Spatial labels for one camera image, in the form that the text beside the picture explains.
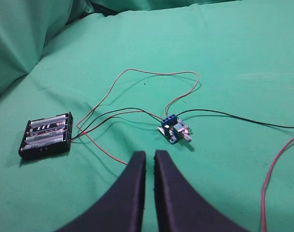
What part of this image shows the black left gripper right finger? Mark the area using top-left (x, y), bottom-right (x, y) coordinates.
top-left (154, 150), bottom-right (246, 232)

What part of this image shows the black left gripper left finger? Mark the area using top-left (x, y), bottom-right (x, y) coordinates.
top-left (58, 151), bottom-right (146, 232)

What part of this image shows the blue circuit board module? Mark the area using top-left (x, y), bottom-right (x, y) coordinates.
top-left (158, 114), bottom-right (192, 144)

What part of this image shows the silver AA battery bottom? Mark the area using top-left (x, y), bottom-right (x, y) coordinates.
top-left (20, 137), bottom-right (63, 151)

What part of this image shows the silver aa battery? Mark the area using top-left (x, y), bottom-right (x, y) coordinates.
top-left (25, 129), bottom-right (63, 144)
top-left (20, 137), bottom-right (63, 151)
top-left (29, 114), bottom-right (67, 128)

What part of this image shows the black battery holder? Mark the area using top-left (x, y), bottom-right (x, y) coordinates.
top-left (18, 112), bottom-right (74, 161)

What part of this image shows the black striped AA battery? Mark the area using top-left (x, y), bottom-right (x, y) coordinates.
top-left (28, 121), bottom-right (66, 136)

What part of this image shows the silver AA battery top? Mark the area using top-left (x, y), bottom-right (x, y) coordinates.
top-left (29, 114), bottom-right (67, 128)

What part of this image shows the green table cloth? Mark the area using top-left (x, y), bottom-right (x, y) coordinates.
top-left (0, 0), bottom-right (294, 232)

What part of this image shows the black battery holder wire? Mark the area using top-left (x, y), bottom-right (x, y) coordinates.
top-left (69, 107), bottom-right (163, 142)

